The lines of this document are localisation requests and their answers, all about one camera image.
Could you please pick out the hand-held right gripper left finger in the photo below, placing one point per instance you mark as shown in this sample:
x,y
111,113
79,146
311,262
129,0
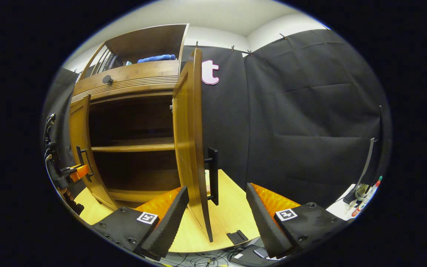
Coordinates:
x,y
172,226

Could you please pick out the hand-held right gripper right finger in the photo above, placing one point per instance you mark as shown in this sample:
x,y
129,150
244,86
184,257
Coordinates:
x,y
263,226

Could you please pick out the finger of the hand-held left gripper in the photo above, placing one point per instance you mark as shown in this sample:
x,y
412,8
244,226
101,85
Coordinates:
x,y
80,172
70,203

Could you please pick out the wooden shoe cabinet door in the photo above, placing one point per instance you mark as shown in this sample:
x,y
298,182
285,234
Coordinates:
x,y
80,148
187,148

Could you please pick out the wooden double-door shoe cabinet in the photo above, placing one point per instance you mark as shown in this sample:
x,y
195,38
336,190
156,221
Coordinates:
x,y
150,40

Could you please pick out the wooden inner cabinet shelf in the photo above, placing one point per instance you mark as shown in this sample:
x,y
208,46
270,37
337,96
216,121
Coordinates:
x,y
132,147

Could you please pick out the wooden cabinet drawer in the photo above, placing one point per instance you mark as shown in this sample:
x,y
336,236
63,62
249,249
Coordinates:
x,y
139,76

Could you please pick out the black floor device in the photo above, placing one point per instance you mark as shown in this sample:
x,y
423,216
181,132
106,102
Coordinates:
x,y
250,256

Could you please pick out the black round drawer knob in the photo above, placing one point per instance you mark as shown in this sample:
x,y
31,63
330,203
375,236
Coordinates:
x,y
108,79

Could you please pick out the white marker pen red cap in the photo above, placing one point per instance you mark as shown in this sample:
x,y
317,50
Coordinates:
x,y
367,198

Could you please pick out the black backdrop cloth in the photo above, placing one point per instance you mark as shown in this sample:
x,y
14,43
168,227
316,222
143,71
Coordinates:
x,y
291,111

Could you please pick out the blue folded towel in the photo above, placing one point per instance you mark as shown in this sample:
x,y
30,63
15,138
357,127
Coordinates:
x,y
158,58

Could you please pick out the small black plastic bracket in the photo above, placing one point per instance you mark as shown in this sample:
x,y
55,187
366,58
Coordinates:
x,y
237,237

